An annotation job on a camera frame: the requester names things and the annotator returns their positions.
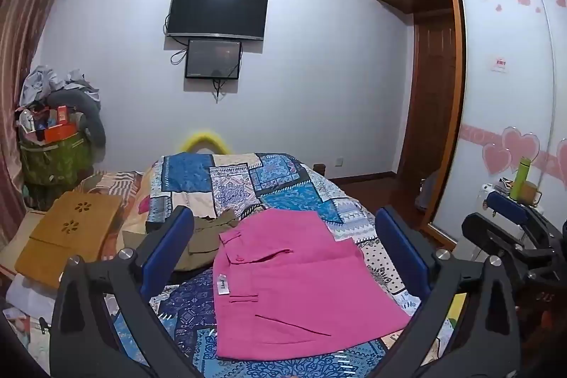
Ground grey hanging bag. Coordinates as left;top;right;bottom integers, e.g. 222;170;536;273
415;171;440;211

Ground pink striped bedding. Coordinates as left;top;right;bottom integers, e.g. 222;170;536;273
73;170;153;237

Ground grey curved pillow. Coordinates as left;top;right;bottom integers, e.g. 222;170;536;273
46;88;107;148

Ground brown wooden door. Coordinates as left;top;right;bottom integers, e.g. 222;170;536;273
396;17;458;189

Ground pink pants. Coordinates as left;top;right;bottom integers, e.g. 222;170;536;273
213;207;412;361

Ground small black wall monitor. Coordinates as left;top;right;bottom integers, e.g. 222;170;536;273
185;38;242;80

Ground brown striped curtain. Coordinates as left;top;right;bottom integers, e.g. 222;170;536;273
0;0;83;228

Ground pile of grey clothes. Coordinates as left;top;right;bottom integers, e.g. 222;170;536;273
20;65;100;108

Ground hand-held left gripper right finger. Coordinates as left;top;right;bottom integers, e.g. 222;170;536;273
374;205;522;378

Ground blue patchwork blanket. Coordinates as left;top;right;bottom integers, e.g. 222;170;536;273
106;151;470;378

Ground wooden lap desk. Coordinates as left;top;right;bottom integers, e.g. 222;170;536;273
15;191;125;288

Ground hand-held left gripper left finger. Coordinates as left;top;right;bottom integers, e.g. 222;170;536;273
49;206;209;378

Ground green bottle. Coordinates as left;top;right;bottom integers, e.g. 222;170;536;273
509;157;533;202

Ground yellow foam ring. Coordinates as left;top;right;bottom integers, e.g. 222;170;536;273
179;129;231;155

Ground olive green pants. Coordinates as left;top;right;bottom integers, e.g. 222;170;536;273
122;210;242;272

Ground black wall television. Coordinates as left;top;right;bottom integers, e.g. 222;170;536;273
166;0;269;41

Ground white heart-print sliding door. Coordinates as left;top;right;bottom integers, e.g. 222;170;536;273
432;0;567;246

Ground yellow orange cloth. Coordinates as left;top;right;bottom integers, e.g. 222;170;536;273
444;293;469;332

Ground orange box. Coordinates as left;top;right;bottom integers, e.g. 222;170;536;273
42;106;79;142

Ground brown mug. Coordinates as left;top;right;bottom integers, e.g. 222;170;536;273
518;181;544;207

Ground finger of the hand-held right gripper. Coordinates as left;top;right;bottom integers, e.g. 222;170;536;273
486;191;560;247
461;213;532;261

